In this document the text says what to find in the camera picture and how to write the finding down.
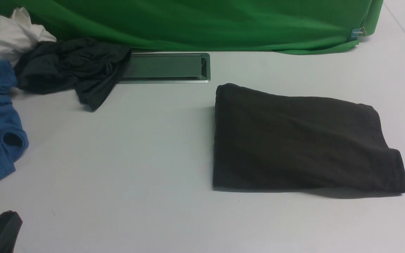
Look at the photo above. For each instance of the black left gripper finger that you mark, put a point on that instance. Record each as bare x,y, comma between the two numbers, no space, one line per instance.
10,225

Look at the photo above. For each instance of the dark gray long-sleeve top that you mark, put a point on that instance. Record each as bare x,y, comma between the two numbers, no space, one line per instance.
264,142

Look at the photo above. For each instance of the dark teal crumpled garment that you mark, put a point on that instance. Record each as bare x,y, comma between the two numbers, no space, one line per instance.
92,68

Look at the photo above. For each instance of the white crumpled garment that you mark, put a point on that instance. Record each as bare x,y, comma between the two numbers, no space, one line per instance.
18,35

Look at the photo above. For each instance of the green backdrop cloth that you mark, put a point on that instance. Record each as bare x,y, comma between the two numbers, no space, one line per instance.
297,27

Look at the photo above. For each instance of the blue binder clip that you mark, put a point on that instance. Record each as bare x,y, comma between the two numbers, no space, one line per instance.
357,33

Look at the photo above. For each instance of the metal table cable hatch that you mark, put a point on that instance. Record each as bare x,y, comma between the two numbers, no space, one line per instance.
167,68

